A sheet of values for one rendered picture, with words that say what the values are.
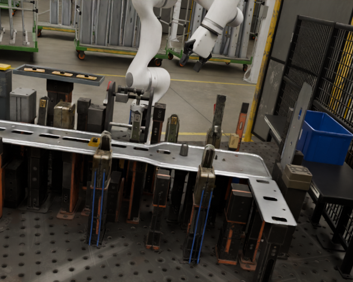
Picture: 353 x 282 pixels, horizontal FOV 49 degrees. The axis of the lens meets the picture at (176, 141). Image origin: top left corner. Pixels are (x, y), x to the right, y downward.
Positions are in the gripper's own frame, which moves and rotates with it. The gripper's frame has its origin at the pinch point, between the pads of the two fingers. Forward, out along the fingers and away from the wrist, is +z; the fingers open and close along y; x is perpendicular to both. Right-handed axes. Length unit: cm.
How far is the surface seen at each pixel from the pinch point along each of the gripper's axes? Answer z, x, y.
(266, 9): -130, -378, -558
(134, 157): 36.8, 14.1, 17.7
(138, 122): 30.0, -3.3, 6.2
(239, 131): 13.3, 22.1, -22.5
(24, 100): 44, -33, 38
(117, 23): 44, -579, -403
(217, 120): 13.4, 15.1, -14.6
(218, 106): 8.5, 12.9, -13.0
